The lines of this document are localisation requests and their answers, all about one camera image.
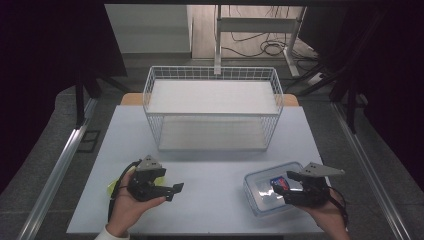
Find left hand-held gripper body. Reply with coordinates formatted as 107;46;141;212
127;154;168;203

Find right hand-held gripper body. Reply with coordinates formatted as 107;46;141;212
282;162;346;208

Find clear container with blue-rimmed lid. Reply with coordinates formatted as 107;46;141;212
242;161;332;218

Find white wire shelf rack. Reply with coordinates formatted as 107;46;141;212
142;65;285;153

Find person's right hand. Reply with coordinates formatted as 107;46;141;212
299;190;350;235

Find person's left hand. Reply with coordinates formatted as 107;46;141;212
105;170;167;238

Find black stand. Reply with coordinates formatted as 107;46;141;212
74;64;132;130
293;61;368;135

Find white power strip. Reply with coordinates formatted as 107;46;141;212
307;72;325;87

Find dark curtain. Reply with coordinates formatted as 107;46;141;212
298;0;424;189
0;0;128;195

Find white cabinet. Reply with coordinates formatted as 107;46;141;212
104;3;194;55

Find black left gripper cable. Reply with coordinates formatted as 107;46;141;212
107;159;143;223

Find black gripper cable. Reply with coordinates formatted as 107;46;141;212
107;159;143;223
328;185;350;232

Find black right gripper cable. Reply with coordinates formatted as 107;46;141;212
328;185;350;232

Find aluminium rail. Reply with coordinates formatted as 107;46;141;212
16;98;100;240
331;101;413;240

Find black floor frame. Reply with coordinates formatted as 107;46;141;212
76;129;101;154

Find black floor cables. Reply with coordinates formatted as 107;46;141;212
221;5;319;62

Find white desk frame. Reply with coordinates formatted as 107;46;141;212
214;4;308;79

